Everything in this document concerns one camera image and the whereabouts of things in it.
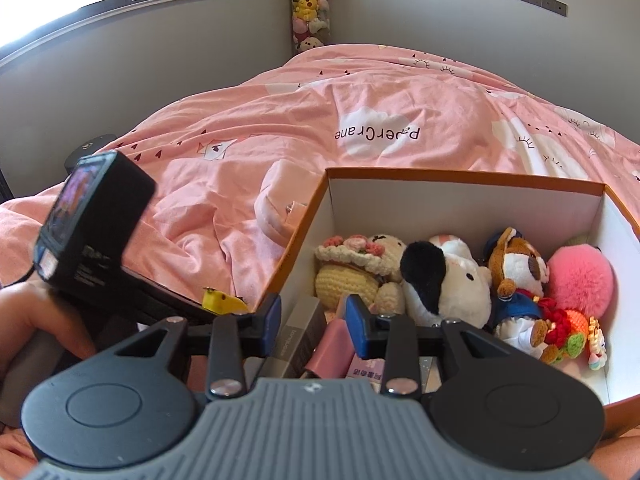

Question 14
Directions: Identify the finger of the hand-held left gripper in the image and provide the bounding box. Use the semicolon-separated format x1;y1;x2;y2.
165;290;237;324

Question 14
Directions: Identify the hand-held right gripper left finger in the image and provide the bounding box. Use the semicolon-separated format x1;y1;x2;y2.
115;294;282;401

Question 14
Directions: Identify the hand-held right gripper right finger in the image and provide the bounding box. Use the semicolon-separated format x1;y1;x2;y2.
344;294;501;396

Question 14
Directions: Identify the small yellow toy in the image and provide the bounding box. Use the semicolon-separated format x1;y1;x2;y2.
202;287;249;317

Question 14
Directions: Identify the pink wallet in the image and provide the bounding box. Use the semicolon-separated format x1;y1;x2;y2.
302;320;358;381

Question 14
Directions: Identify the pink striped plush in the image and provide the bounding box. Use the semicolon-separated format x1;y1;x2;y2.
429;233;473;261

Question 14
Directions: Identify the orange cardboard box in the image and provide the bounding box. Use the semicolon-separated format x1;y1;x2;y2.
255;167;640;441

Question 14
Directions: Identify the brown bear plush sailor outfit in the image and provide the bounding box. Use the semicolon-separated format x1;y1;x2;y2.
482;226;551;361

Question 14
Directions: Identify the red orange crochet charm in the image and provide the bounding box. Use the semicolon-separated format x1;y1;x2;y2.
537;297;608;372

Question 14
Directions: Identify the pink fluffy pompom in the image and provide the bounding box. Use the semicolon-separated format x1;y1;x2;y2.
545;244;615;313

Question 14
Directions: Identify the person's left hand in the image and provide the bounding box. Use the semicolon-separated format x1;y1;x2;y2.
0;282;98;376

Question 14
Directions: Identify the cream crochet doll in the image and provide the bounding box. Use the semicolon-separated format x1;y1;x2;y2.
314;232;408;316

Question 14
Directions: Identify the black round device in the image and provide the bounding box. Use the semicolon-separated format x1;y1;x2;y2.
66;133;118;163

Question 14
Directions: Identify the black and white dog plush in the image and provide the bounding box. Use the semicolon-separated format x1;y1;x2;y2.
399;240;493;331

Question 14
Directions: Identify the pink pouch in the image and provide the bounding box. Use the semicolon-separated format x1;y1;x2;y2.
254;159;321;248

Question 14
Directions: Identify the pink printed blanket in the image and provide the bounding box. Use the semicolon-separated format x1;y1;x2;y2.
0;42;640;480

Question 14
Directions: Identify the clear tube of plush toys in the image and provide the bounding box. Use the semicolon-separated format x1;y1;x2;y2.
290;0;332;56

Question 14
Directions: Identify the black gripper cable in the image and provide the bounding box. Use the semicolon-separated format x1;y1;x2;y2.
15;260;41;286

